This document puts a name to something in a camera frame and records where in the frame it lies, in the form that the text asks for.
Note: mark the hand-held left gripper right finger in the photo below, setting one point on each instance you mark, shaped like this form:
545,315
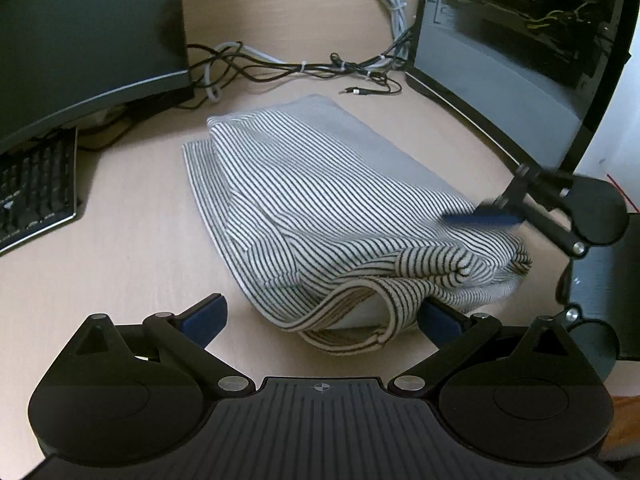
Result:
441,322

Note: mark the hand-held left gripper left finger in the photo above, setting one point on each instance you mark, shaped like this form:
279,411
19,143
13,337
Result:
204,319

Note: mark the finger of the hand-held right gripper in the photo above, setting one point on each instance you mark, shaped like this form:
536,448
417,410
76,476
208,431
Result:
482,219

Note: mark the grey striped garment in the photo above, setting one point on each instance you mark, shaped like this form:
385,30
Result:
320,200

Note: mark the orange fabric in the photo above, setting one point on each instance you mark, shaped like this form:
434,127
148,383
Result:
627,425

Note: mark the white computer case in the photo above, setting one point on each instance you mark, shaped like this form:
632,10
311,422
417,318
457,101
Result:
520,50

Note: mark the black keyboard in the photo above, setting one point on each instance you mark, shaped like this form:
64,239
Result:
35,195

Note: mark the black computer monitor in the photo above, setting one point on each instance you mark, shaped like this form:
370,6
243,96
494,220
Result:
85,45

